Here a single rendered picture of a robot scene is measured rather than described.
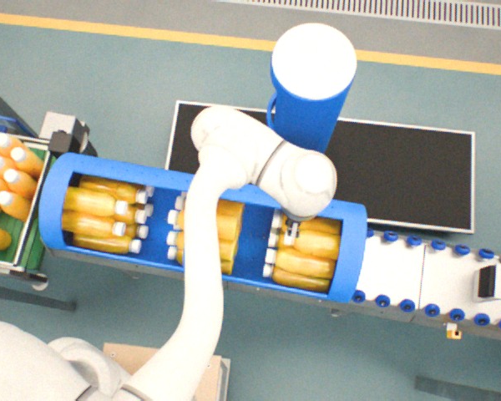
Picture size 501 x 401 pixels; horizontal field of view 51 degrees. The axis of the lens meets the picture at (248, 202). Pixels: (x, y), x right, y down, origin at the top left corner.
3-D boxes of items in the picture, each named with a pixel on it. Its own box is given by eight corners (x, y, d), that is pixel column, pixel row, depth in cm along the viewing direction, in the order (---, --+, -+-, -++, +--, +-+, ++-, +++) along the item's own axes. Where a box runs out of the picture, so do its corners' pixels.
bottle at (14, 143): (13, 167, 178) (-12, 148, 161) (21, 149, 180) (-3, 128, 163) (32, 172, 178) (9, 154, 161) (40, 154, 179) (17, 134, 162)
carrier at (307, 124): (317, 124, 263) (260, 129, 262) (350, 20, 178) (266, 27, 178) (325, 178, 256) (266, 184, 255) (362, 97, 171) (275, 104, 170)
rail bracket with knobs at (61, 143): (76, 170, 178) (65, 159, 168) (55, 165, 178) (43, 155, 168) (83, 142, 181) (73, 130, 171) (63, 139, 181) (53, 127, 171)
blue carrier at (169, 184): (340, 306, 162) (358, 301, 134) (64, 253, 166) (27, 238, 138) (352, 216, 168) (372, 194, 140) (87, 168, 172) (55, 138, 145)
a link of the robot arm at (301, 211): (340, 186, 104) (284, 151, 106) (355, 161, 89) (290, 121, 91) (311, 230, 102) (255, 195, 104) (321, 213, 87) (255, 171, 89)
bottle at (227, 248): (236, 235, 148) (175, 223, 149) (232, 257, 146) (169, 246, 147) (237, 241, 155) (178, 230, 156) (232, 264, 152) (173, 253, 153)
